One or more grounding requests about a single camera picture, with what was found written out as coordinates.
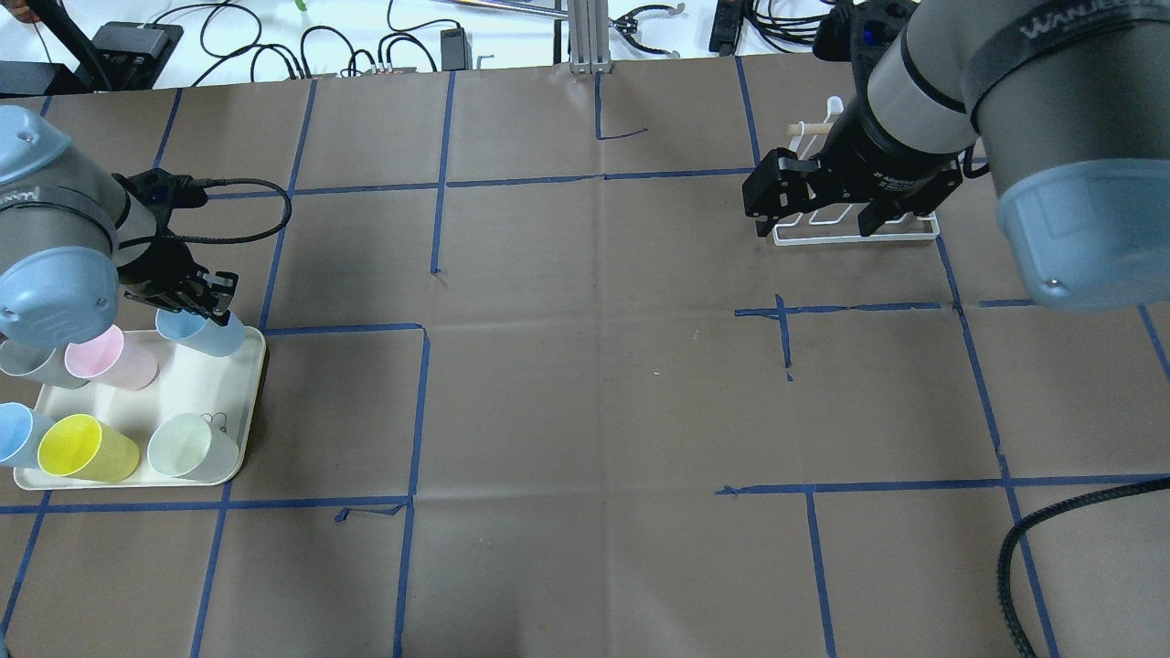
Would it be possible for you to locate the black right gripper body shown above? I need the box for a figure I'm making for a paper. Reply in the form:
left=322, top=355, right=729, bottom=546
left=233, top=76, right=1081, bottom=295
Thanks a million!
left=798, top=118, right=963, bottom=215

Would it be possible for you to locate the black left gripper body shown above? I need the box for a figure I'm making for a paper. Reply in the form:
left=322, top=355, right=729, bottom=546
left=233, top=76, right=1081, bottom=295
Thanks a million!
left=117, top=240, right=205, bottom=295

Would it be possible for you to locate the light blue plastic cup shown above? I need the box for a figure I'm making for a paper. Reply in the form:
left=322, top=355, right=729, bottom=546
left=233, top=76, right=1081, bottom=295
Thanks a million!
left=154, top=311, right=246, bottom=357

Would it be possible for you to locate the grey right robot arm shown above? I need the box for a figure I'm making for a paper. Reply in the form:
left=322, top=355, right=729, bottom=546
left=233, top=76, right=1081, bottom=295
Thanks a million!
left=742, top=1, right=1169, bottom=311

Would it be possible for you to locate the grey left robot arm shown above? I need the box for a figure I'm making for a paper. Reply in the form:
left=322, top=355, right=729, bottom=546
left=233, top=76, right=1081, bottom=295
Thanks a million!
left=1, top=104, right=239, bottom=348

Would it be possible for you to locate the pink plastic cup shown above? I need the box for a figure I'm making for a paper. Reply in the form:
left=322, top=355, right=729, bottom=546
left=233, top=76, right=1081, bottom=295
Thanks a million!
left=63, top=325, right=160, bottom=391

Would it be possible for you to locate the grey plastic cup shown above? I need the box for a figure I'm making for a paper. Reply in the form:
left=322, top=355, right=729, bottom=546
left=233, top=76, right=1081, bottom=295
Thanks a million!
left=1, top=340, right=89, bottom=390

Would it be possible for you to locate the pale green plastic cup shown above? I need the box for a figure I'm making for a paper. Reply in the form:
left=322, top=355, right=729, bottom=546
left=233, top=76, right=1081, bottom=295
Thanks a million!
left=146, top=413, right=243, bottom=484

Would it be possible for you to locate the yellow plastic cup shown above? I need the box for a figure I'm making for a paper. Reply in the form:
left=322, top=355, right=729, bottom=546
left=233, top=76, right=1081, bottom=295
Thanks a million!
left=37, top=414, right=142, bottom=484

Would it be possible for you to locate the cream plastic tray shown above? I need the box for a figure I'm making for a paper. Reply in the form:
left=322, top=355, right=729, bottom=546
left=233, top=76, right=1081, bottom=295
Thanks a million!
left=13, top=325, right=267, bottom=491

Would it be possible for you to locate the black usb hub box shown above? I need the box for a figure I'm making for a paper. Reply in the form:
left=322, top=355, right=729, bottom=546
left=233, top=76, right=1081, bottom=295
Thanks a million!
left=92, top=22, right=184, bottom=91

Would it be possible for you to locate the black power adapter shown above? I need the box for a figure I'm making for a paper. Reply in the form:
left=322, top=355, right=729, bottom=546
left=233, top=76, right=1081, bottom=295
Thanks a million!
left=440, top=27, right=473, bottom=71

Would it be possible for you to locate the white wire cup rack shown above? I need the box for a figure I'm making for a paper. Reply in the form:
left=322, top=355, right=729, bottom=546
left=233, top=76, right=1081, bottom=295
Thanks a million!
left=766, top=95, right=941, bottom=249

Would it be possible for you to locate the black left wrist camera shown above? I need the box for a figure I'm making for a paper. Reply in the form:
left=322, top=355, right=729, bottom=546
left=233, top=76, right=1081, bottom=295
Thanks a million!
left=112, top=167, right=208, bottom=214

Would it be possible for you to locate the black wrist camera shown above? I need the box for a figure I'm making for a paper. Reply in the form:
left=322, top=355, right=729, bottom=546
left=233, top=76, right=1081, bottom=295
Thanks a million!
left=112, top=167, right=208, bottom=214
left=812, top=1, right=918, bottom=62

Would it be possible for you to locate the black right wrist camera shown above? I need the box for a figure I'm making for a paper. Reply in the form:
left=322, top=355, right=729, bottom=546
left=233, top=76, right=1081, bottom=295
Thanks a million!
left=812, top=1, right=918, bottom=62

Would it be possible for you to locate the aluminium frame post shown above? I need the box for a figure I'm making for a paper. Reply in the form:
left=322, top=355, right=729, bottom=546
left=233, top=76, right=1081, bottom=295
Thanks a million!
left=565, top=0, right=612, bottom=75

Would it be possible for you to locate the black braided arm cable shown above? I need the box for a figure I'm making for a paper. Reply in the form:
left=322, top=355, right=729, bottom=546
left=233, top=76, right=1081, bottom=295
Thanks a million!
left=996, top=477, right=1170, bottom=658

